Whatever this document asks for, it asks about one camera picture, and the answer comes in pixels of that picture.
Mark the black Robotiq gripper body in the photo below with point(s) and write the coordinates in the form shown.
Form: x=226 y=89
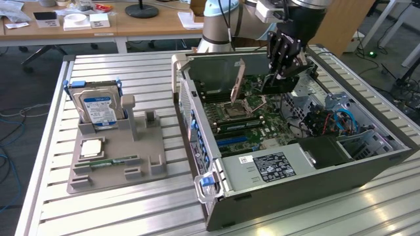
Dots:
x=301 y=24

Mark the graphics card with metal bracket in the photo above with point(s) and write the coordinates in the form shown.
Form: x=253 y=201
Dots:
x=278 y=86

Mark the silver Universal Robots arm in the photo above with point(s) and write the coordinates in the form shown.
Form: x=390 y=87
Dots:
x=213 y=27

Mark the wooden cabinet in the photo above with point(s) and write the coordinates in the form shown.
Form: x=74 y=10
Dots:
x=341 y=22

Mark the perforated metal disk bay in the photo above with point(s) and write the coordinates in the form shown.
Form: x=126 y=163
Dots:
x=302 y=100

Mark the white box with red dot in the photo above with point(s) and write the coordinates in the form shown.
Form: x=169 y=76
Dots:
x=356 y=41

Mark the metal socket cover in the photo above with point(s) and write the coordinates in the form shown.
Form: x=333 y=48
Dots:
x=257 y=103

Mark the black device with green light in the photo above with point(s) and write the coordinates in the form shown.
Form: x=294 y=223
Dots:
x=370 y=53

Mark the green motherboard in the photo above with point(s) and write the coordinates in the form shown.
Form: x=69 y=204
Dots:
x=272 y=127

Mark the stack of white papers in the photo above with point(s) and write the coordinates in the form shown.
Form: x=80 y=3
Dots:
x=189 y=22

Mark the RAM stick with white label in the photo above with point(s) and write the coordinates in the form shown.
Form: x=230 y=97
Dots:
x=238 y=125

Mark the brown cardboard box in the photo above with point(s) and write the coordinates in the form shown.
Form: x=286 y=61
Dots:
x=196 y=7

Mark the silver metal drive cage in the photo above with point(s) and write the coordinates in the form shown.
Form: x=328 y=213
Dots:
x=366 y=145

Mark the black round lamp base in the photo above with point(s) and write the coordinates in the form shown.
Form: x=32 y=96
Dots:
x=141 y=11

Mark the grey power supply unit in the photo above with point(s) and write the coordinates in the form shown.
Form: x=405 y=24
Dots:
x=242 y=172

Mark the open grey PC case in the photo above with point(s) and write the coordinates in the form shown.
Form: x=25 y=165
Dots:
x=294 y=194

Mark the white labelled box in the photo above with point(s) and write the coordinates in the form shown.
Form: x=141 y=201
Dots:
x=97 y=20

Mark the small red parts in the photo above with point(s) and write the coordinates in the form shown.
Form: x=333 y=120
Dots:
x=101 y=8

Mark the grey plastic parts rack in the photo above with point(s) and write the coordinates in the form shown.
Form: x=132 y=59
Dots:
x=114 y=145

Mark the loose green RAM stick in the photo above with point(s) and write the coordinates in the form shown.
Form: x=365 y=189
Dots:
x=110 y=161

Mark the silver CPU chip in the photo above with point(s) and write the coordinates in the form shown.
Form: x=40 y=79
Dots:
x=92 y=148

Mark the black and white label box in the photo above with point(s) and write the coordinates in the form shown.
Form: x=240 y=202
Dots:
x=45 y=18

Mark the black office chair base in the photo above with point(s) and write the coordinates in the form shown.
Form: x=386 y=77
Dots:
x=38 y=51

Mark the wooden office desk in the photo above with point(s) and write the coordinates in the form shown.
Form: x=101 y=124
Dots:
x=32 y=33

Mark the red and white card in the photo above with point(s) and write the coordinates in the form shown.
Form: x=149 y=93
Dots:
x=16 y=25

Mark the clear plastic bag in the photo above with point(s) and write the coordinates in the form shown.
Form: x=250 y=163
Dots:
x=12 y=12

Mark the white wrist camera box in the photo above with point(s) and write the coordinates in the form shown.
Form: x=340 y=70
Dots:
x=266 y=11

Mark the white frame table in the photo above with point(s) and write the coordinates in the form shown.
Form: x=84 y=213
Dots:
x=377 y=23

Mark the hard disk with blue bracket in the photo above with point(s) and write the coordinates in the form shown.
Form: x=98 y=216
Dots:
x=97 y=110

